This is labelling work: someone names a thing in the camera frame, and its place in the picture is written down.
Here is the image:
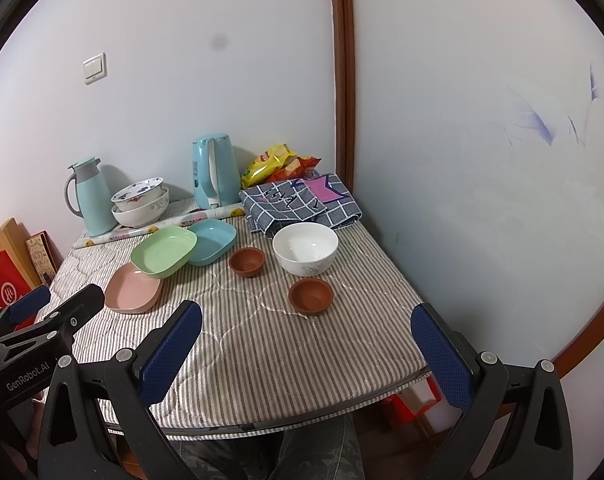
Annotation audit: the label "pink square plate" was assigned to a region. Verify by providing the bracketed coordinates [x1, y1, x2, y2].
[104, 262, 162, 314]

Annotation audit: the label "green square plate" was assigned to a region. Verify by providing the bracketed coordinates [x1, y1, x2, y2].
[131, 226, 198, 280]

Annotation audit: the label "brown small bowl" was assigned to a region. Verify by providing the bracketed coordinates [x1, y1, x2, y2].
[228, 247, 265, 278]
[288, 278, 333, 315]

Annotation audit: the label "light blue square plate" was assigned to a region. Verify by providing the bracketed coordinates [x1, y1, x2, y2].
[188, 219, 237, 266]

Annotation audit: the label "white ceramic bowl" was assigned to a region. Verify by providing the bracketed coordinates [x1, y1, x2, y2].
[273, 222, 339, 278]

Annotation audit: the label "red paper bag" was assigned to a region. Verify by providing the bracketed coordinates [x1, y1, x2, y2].
[0, 250, 32, 309]

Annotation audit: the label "patterned book box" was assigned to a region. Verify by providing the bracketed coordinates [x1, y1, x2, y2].
[25, 231, 62, 286]

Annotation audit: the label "brown cardboard box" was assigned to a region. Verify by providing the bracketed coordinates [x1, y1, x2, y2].
[0, 218, 43, 288]

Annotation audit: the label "red box under table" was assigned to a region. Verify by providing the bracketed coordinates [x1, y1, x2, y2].
[381, 376, 442, 428]

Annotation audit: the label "light blue thermos jug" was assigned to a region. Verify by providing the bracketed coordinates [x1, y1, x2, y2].
[64, 157, 116, 236]

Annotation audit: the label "large white bowl bottom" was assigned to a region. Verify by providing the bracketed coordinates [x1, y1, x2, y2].
[111, 186, 169, 228]

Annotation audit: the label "patterned white bowl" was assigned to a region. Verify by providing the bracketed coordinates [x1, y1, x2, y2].
[111, 177, 163, 211]

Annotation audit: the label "fruit pattern mat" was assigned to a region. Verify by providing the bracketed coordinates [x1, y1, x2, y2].
[72, 198, 244, 249]

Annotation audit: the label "striped quilted table cover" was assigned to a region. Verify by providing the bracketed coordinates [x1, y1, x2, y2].
[73, 218, 425, 440]

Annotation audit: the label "person camouflage trouser legs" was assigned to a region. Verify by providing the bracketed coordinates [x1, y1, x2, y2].
[172, 414, 365, 479]

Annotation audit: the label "light blue electric kettle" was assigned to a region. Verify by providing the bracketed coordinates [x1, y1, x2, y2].
[191, 133, 241, 209]

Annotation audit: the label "grey checkered cloth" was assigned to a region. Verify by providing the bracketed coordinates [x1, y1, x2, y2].
[239, 174, 363, 237]

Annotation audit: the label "yellow chips bag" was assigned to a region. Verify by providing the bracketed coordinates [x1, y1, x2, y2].
[241, 144, 296, 188]

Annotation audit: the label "orange snack bag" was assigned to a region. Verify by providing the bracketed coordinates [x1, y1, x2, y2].
[265, 156, 321, 183]

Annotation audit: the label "white wall switch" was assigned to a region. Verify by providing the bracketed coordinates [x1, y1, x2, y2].
[83, 52, 108, 84]

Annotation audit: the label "brown wooden door frame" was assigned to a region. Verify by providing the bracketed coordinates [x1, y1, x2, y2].
[331, 0, 356, 191]

